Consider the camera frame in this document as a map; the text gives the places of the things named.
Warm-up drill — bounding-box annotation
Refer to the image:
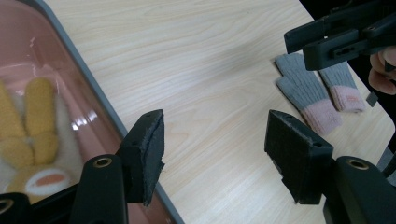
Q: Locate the black tape piece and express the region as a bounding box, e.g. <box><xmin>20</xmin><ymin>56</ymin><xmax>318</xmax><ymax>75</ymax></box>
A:
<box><xmin>365</xmin><ymin>91</ymin><xmax>379</xmax><ymax>107</ymax></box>

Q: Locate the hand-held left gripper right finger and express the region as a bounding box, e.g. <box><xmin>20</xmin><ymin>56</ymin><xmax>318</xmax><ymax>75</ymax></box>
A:
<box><xmin>264</xmin><ymin>109</ymin><xmax>334</xmax><ymax>205</ymax></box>

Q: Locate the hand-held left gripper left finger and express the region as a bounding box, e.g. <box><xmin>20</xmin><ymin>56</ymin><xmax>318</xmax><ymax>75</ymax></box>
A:
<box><xmin>116</xmin><ymin>109</ymin><xmax>165</xmax><ymax>207</ymax></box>

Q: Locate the beige glove with animal face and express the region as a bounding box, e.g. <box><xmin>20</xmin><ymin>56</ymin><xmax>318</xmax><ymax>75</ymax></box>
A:
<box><xmin>0</xmin><ymin>77</ymin><xmax>80</xmax><ymax>204</ymax></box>

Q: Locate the pink basin with grey rim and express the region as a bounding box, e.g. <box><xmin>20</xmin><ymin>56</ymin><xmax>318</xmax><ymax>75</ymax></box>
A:
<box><xmin>0</xmin><ymin>0</ymin><xmax>185</xmax><ymax>224</ymax></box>

